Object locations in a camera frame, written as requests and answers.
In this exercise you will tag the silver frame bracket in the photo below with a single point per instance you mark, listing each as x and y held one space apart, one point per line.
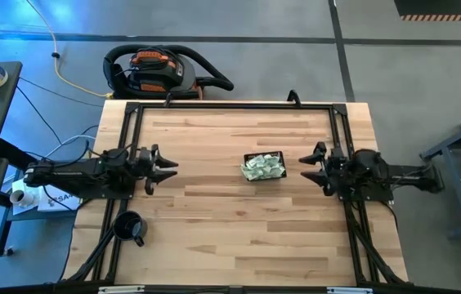
120 289
349 290

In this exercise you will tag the black frame hook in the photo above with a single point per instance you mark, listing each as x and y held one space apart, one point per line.
294 97

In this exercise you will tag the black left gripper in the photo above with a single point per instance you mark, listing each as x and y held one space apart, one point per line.
145 165

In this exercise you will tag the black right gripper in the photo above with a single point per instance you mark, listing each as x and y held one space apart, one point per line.
337 167

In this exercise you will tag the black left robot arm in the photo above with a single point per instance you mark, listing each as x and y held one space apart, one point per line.
71 173

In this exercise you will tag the black mug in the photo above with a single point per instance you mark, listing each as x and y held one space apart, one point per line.
126 226

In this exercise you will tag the black orange shop vacuum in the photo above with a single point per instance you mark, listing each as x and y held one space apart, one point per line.
157 73

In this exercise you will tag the white printed paper sheet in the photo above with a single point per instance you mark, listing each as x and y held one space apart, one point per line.
56 202

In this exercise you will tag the black hazard-striped floor mat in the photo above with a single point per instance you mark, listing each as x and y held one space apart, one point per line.
439 7

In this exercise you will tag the black plastic slotted basket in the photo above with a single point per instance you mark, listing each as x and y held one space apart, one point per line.
255 155

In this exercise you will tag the black desk support bar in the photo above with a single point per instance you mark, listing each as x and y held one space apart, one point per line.
10 151

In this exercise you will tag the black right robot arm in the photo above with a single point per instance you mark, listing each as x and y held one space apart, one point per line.
398 173

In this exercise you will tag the white tape roll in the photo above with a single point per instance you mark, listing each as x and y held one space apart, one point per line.
20 198

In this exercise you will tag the green white sweetener packet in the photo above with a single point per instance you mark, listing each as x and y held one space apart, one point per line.
274 160
250 173
255 161
277 171
263 168

